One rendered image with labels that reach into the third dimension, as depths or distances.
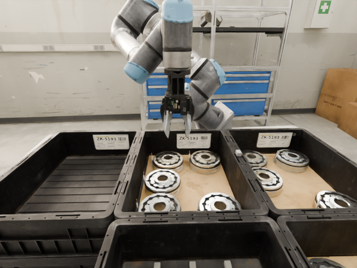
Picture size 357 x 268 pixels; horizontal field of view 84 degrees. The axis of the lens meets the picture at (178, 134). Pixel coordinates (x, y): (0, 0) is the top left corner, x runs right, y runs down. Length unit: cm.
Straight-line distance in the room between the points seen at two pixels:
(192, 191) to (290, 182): 31
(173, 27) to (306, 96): 386
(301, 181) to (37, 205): 76
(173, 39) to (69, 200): 50
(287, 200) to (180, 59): 47
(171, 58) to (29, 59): 331
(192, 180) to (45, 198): 42
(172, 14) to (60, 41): 306
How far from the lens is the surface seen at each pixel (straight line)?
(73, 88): 357
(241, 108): 274
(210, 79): 91
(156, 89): 246
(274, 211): 45
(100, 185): 67
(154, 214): 41
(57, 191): 70
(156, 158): 69
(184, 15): 53
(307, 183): 74
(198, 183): 63
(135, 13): 97
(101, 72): 339
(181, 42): 52
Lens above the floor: 123
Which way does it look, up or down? 25 degrees down
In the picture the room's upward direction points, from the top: straight up
